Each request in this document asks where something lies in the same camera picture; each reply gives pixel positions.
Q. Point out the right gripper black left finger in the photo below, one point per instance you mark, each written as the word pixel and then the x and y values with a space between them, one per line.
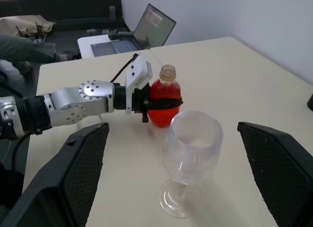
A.
pixel 61 188

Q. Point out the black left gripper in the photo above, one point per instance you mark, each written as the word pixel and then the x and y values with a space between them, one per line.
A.
pixel 140 99

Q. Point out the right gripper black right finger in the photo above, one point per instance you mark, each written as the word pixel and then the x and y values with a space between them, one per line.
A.
pixel 283 175

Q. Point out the red liquid plastic bottle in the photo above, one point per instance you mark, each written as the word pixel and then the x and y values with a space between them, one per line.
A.
pixel 166 91

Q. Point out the clear plastic wine glass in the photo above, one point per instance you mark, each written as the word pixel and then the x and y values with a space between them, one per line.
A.
pixel 195 168

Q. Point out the black laptop computer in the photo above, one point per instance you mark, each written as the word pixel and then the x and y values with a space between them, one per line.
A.
pixel 151 29

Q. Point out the black device behind laptop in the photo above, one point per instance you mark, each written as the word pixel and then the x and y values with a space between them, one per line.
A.
pixel 122 35

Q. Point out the white side table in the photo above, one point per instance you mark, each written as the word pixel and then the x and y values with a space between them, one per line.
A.
pixel 84 44

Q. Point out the small grey box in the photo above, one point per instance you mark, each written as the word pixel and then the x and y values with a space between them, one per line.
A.
pixel 112 12

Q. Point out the black bench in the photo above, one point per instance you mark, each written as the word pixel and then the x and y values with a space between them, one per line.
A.
pixel 73 14

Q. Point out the person in dark jacket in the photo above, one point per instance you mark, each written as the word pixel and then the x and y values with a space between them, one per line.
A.
pixel 24 48

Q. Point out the tan crumpled cloth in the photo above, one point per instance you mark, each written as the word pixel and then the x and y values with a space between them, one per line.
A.
pixel 27 24

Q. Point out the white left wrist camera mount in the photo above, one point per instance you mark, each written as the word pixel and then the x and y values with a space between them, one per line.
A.
pixel 138 70

